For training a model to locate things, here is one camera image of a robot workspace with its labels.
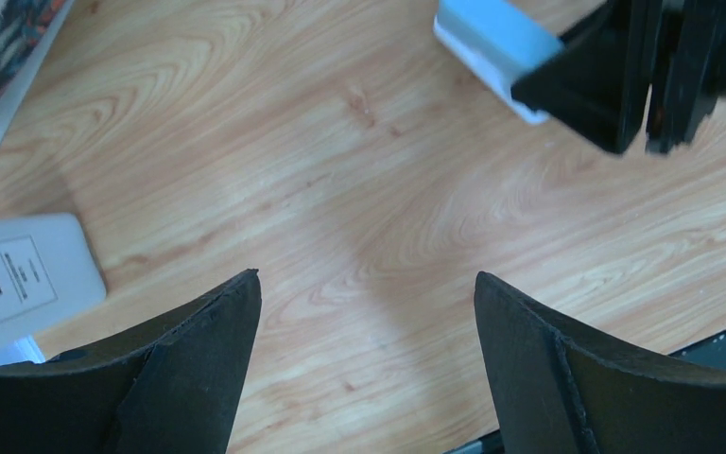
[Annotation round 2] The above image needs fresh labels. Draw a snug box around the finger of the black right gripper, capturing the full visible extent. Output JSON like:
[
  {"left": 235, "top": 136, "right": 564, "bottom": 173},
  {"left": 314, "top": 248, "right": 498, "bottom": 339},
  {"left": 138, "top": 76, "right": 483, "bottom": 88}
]
[
  {"left": 646, "top": 1, "right": 726, "bottom": 155},
  {"left": 510, "top": 0, "right": 663, "bottom": 155}
]

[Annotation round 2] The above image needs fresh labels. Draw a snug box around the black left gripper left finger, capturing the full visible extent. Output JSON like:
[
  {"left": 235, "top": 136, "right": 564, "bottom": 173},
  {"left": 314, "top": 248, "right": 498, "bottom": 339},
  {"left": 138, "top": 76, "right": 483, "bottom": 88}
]
[{"left": 0, "top": 269, "right": 262, "bottom": 453}]

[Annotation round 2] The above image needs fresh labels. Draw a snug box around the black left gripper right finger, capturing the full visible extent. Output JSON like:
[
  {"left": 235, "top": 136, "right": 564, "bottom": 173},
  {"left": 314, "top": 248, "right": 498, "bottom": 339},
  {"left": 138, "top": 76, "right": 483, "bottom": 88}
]
[{"left": 474, "top": 271, "right": 726, "bottom": 453}]

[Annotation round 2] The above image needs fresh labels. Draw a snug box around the white plastic bottle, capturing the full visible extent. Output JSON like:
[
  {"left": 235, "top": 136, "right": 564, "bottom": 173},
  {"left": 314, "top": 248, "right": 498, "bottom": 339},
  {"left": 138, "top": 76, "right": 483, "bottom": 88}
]
[{"left": 0, "top": 213, "right": 107, "bottom": 366}]

